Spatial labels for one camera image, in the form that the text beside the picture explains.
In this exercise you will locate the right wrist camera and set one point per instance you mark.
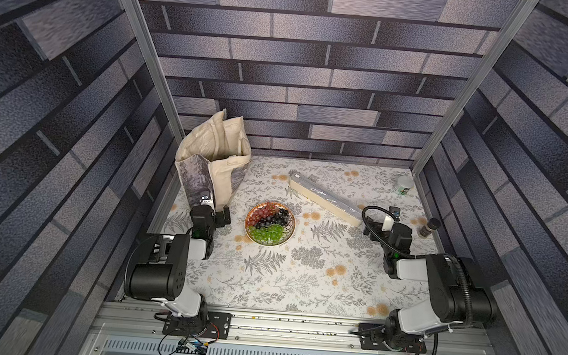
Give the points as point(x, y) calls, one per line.
point(391, 218)

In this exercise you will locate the black grape bunch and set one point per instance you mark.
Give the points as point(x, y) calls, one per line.
point(283, 217)

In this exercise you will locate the left electronics board with wires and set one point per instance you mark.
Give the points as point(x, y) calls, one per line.
point(190, 345)

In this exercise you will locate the red grape bunch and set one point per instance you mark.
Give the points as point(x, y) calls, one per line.
point(265, 214)

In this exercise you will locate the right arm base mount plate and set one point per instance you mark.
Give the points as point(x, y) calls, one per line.
point(377, 338)

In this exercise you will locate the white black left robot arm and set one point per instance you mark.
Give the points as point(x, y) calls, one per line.
point(157, 269)

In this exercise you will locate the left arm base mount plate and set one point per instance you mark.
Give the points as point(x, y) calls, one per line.
point(215, 326)

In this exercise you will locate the white green small can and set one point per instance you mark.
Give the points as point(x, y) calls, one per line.
point(404, 184)

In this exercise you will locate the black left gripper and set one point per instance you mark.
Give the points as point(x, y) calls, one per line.
point(209, 212)

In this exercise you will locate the aluminium front rail frame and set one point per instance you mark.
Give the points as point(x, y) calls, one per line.
point(129, 328)

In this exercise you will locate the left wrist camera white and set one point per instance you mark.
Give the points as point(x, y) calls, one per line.
point(207, 201)

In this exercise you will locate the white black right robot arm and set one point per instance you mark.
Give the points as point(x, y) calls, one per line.
point(458, 296)

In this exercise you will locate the beige canvas tote bag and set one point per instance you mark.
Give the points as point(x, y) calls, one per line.
point(213, 159)

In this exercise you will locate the dark pepper shaker bottle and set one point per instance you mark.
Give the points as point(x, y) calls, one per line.
point(429, 228)

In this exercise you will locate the patterned plate with rim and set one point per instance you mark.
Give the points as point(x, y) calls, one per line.
point(289, 229)

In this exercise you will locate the cream plastic wrap dispenser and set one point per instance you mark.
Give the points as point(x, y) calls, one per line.
point(325, 198)

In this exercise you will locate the green grape bunch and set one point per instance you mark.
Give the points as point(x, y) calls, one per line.
point(267, 235)

